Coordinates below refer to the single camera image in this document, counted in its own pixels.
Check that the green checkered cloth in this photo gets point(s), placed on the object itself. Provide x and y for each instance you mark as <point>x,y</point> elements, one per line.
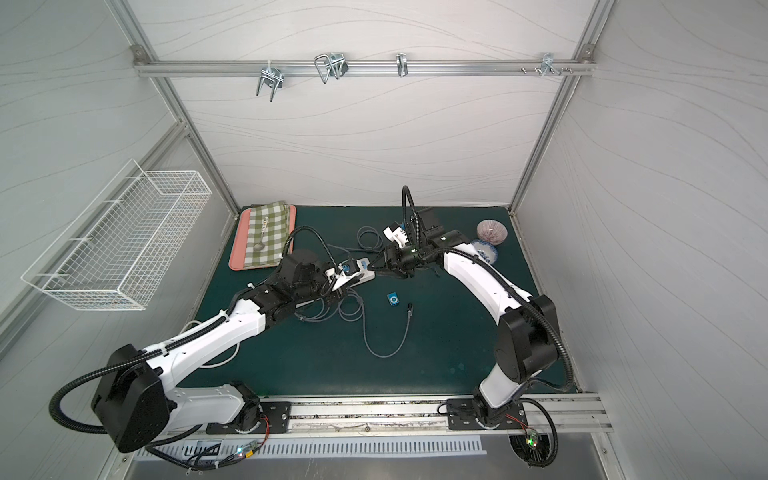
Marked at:
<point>274,239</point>

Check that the blue patterned bowl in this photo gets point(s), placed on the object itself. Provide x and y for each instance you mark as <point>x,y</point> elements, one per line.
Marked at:
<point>486,251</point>

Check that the pink striped bowl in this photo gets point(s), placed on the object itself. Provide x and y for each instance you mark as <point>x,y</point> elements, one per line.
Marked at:
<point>492,231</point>

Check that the blue mp3 player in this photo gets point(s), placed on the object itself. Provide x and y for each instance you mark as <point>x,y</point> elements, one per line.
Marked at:
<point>393,298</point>

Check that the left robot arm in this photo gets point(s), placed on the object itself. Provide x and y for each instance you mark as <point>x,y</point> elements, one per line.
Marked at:
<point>138,397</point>

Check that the pink tray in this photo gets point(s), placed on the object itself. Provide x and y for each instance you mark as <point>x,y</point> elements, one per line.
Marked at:
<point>236,260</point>

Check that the white wire basket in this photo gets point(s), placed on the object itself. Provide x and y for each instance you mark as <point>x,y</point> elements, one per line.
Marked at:
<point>115,253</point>

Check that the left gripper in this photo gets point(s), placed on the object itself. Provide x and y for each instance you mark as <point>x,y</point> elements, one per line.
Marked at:
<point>327,282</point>

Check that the white colourful power strip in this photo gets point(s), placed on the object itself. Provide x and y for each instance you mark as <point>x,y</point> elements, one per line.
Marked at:
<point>357,268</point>

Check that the spoon with white handle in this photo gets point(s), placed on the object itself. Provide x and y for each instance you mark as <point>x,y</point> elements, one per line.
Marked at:
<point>259,244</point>

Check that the metal crossbar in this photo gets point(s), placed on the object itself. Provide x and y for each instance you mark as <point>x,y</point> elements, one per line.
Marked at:
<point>399,66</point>

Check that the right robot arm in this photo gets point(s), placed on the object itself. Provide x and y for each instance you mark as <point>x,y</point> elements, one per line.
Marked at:
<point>529,348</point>

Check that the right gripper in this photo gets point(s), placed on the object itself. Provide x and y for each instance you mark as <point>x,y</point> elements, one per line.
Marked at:
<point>393,258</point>

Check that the aluminium front rail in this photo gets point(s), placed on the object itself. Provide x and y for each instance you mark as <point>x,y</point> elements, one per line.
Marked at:
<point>398,415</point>

